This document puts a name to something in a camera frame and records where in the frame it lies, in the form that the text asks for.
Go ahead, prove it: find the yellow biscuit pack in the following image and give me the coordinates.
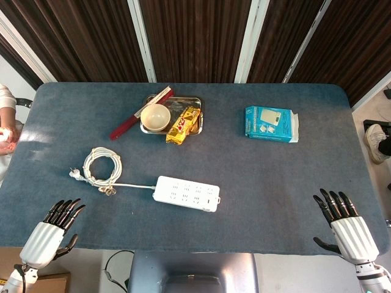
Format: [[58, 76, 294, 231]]
[[166, 106, 202, 145]]

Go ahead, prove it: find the black trouser leg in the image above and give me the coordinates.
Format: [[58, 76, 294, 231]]
[[378, 134, 391, 157]]

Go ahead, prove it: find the steel rectangular tray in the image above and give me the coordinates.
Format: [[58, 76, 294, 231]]
[[139, 94, 205, 135]]

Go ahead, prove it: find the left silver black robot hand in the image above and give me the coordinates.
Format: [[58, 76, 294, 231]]
[[20, 198, 86, 269]]

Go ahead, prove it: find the dark red long case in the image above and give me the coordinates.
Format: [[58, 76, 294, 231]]
[[109, 88, 175, 142]]

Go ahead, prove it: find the grey robot torso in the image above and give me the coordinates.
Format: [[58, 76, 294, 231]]
[[127, 251, 260, 293]]

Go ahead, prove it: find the white pink paper sleeve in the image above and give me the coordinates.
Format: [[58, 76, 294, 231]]
[[133, 86, 172, 118]]

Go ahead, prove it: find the person in white top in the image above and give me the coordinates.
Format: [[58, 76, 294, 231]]
[[0, 84, 24, 156]]

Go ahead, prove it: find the beige bowl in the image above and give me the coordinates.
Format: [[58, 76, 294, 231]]
[[140, 103, 171, 132]]

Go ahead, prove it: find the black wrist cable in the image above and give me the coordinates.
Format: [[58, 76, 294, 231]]
[[13, 264, 27, 291]]

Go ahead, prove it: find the brown cardboard box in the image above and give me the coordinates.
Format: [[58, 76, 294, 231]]
[[0, 271, 71, 293]]

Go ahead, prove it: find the white metal frame post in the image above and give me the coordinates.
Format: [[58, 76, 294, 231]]
[[0, 10, 57, 83], [234, 0, 270, 84], [282, 0, 332, 84], [127, 0, 157, 83]]

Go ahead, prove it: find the white coiled power cord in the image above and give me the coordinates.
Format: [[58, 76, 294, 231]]
[[69, 147, 158, 196]]

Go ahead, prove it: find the blue table cloth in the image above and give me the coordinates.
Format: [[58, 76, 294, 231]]
[[0, 82, 390, 256]]

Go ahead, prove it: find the blue scale carton box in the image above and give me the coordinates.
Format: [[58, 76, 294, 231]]
[[244, 106, 299, 143]]

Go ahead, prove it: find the black floor cable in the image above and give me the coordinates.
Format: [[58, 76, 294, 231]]
[[104, 250, 135, 292]]

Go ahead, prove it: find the white power strip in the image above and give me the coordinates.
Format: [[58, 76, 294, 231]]
[[152, 175, 221, 212]]

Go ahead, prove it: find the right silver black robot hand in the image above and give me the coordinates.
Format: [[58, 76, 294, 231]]
[[313, 188, 379, 265]]

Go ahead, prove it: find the white sneaker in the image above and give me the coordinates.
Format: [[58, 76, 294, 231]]
[[365, 123, 390, 165]]

